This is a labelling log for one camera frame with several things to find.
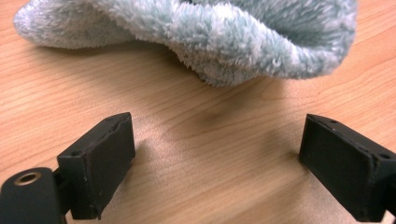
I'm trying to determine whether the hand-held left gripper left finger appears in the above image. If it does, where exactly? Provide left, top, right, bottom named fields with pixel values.
left=56, top=112, right=136, bottom=220

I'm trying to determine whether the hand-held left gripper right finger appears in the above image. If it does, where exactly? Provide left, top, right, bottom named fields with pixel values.
left=298, top=113, right=396, bottom=223

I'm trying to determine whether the light blue fluffy cloth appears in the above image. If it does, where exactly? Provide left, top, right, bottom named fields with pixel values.
left=12, top=0, right=359, bottom=88

